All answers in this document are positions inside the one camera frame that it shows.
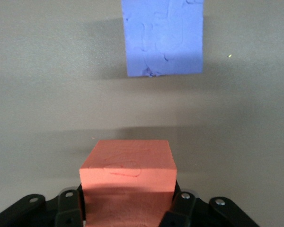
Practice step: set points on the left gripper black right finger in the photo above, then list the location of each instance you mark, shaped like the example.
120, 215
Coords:
180, 208

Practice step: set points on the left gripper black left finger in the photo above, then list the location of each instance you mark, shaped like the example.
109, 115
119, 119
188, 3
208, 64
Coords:
69, 208

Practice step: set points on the orange foam block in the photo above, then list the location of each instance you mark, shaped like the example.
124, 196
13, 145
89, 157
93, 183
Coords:
127, 179

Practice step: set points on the large table cover mat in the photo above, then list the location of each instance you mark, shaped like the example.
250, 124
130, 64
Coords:
38, 94

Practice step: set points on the purple foam block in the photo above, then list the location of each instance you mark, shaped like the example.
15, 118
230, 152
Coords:
163, 37

